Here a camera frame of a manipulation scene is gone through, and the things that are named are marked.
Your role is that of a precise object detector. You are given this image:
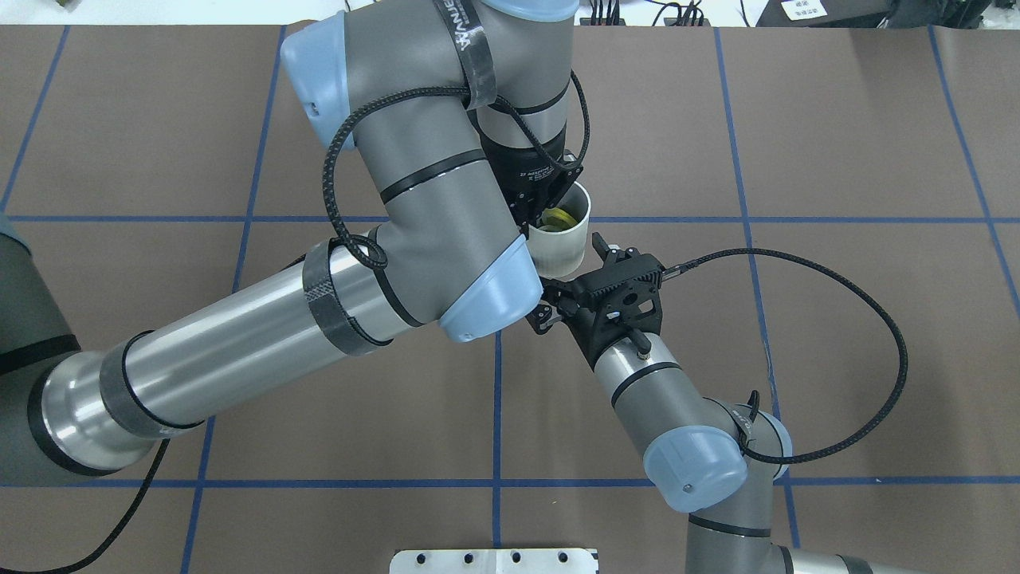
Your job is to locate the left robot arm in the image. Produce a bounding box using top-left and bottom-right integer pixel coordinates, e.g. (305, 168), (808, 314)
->
(2, 1), (579, 486)

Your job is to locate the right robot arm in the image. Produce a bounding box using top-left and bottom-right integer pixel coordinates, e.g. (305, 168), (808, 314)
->
(528, 234), (908, 573)

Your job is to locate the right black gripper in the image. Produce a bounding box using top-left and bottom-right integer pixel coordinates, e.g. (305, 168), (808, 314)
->
(526, 232), (638, 336)

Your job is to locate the white plastic mug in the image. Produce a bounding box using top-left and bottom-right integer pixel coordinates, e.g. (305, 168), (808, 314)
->
(526, 182), (591, 279)

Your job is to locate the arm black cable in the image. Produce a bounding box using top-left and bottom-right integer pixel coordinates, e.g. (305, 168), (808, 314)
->
(321, 70), (591, 270)
(661, 248), (909, 466)

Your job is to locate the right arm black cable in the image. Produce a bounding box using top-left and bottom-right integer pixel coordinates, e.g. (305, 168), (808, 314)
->
(661, 248), (909, 466)

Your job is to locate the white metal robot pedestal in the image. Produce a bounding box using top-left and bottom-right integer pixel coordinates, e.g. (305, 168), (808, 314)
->
(389, 547), (600, 573)

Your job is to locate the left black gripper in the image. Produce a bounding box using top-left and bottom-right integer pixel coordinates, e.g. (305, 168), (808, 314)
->
(485, 140), (576, 228)

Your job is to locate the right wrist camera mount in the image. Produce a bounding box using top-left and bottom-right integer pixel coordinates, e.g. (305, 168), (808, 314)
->
(573, 252), (664, 368)

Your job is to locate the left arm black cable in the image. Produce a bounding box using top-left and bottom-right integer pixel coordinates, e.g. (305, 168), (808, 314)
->
(321, 70), (591, 270)

